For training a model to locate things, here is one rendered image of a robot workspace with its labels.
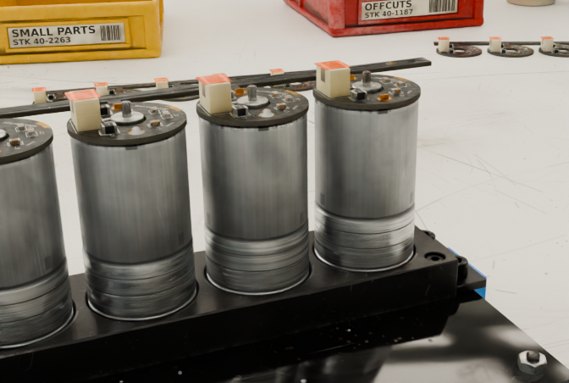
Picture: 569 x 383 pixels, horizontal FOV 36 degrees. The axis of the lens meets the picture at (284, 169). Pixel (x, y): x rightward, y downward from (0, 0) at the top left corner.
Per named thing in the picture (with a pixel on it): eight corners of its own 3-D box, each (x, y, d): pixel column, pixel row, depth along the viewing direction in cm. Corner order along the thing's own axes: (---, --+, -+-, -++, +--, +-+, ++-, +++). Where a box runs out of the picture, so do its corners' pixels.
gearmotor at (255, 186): (325, 315, 21) (325, 107, 19) (226, 337, 20) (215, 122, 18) (287, 269, 23) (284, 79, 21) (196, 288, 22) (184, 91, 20)
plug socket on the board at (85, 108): (114, 128, 18) (112, 97, 18) (72, 133, 18) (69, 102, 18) (107, 117, 19) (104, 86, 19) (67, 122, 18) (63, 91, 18)
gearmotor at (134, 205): (211, 341, 20) (199, 124, 18) (102, 365, 19) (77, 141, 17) (182, 291, 22) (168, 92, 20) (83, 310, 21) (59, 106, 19)
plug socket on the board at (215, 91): (243, 110, 19) (242, 80, 19) (205, 115, 19) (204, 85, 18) (232, 101, 20) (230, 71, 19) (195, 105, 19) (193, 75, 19)
